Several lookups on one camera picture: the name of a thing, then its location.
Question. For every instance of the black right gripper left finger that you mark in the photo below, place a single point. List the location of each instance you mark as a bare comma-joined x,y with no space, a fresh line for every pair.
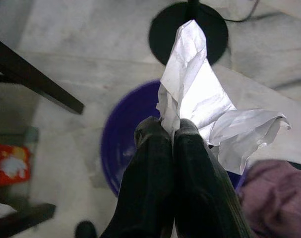
145,186

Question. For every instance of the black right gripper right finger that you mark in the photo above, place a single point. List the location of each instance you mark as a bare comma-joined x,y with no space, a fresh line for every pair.
197,186

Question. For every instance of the white paper sheet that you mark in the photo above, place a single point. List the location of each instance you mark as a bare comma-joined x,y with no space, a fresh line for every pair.
197,86

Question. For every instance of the purple plastic bucket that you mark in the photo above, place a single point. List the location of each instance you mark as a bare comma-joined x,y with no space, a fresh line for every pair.
120,129

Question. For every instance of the pink cartoon print blanket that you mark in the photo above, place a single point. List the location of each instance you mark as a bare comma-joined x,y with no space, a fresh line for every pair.
276,198

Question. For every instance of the red orange cardboard box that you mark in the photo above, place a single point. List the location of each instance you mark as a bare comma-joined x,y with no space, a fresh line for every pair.
9,163

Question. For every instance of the black round stand base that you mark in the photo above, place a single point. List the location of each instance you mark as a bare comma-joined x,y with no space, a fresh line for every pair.
165,32

